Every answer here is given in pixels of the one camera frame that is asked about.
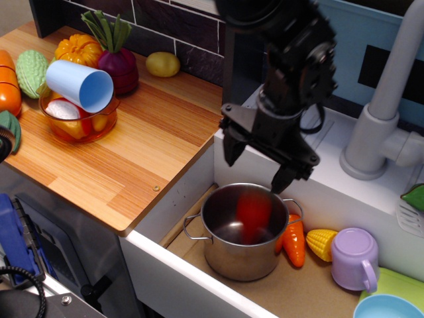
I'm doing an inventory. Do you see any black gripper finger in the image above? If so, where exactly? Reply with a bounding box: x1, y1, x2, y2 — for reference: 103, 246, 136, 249
223, 127, 247, 166
271, 165, 299, 194

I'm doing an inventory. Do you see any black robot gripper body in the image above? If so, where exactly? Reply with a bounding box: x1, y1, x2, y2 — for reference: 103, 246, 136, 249
219, 87, 321, 180

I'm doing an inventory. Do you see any red toy strawberry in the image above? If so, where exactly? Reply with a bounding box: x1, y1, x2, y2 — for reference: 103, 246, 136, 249
236, 191, 272, 245

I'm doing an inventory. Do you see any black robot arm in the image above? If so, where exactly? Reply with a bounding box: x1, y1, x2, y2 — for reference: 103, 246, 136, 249
216, 1, 337, 193

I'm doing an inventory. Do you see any stainless steel pot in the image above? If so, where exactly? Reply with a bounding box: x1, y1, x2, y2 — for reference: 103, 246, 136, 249
197, 183, 303, 282

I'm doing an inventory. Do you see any yellow toy corn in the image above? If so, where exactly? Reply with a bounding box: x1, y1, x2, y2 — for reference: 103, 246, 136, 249
306, 229, 338, 262

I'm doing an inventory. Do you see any grey toy faucet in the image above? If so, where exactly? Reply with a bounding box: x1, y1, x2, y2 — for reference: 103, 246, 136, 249
340, 1, 423, 180

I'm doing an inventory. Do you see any yellow toy potato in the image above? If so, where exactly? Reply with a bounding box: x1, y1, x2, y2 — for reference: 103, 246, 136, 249
145, 52, 180, 78

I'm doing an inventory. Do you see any purple plastic mug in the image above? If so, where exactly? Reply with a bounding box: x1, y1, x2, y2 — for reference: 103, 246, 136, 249
331, 228, 380, 293

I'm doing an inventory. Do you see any green toy leaf vegetable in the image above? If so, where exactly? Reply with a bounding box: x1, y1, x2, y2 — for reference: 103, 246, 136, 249
400, 183, 424, 212

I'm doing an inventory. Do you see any white slotted spatula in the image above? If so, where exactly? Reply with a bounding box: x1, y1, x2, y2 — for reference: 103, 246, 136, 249
396, 199, 423, 238

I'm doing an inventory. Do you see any purple toy beet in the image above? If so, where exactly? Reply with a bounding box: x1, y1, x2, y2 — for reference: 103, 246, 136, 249
81, 10, 138, 95

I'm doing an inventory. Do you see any white toy sink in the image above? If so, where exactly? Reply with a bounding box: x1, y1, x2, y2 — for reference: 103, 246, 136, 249
120, 111, 423, 317

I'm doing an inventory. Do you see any green plastic plate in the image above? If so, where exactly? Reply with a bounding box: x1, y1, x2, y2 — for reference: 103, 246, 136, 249
372, 268, 424, 311

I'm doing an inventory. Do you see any light blue plastic cup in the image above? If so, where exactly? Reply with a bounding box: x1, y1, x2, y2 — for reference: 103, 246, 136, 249
46, 60, 114, 113

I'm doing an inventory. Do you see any light blue plastic bowl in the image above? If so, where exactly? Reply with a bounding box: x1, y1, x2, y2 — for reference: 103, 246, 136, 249
353, 294, 423, 318

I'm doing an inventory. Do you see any orange transparent bowl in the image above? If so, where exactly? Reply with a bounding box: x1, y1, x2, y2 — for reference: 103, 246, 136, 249
38, 89, 120, 142

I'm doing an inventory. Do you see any white red toy food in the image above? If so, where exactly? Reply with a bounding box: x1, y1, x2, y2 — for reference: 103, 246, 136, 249
45, 98, 89, 120

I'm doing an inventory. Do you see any orange toy pumpkin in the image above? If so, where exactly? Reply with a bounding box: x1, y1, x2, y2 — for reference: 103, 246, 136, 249
54, 34, 103, 68

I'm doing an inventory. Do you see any green toy bitter gourd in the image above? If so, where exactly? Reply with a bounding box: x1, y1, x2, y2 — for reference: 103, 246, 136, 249
16, 50, 49, 99

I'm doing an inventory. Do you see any dark green toy leaf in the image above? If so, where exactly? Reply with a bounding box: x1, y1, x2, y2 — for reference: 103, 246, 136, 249
1, 111, 21, 153

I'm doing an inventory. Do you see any large orange toy carrot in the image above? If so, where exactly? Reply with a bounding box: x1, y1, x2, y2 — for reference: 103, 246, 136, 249
0, 50, 22, 117

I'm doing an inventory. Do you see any blue plastic clamp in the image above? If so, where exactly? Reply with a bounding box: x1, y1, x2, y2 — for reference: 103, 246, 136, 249
1, 193, 46, 282

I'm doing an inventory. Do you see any black braided cable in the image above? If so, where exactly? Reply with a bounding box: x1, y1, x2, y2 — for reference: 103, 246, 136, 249
0, 266, 46, 318

